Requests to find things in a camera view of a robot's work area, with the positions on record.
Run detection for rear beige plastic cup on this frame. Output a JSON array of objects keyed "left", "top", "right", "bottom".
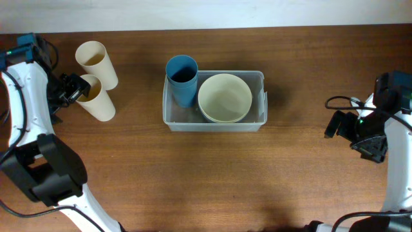
[{"left": 75, "top": 41, "right": 118, "bottom": 90}]

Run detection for beige bowl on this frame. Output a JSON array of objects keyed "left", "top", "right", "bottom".
[{"left": 198, "top": 73, "right": 253, "bottom": 121}]

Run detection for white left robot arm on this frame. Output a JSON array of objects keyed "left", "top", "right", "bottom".
[{"left": 1, "top": 33, "right": 122, "bottom": 231}]

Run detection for white plastic spoon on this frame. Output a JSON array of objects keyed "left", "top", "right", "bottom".
[{"left": 350, "top": 94, "right": 376, "bottom": 115}]

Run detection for beige plastic cup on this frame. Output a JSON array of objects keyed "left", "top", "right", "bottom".
[
  {"left": 75, "top": 41, "right": 118, "bottom": 90},
  {"left": 76, "top": 74, "right": 116, "bottom": 122}
]

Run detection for blue plastic cup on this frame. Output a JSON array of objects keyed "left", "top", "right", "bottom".
[{"left": 165, "top": 55, "right": 198, "bottom": 108}]

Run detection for clear plastic container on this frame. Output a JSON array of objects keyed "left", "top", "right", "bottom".
[{"left": 162, "top": 70, "right": 268, "bottom": 132}]

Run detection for front beige plastic cup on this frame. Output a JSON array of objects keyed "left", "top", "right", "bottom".
[{"left": 76, "top": 74, "right": 116, "bottom": 122}]

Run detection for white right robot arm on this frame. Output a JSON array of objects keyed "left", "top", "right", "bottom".
[{"left": 304, "top": 71, "right": 411, "bottom": 232}]

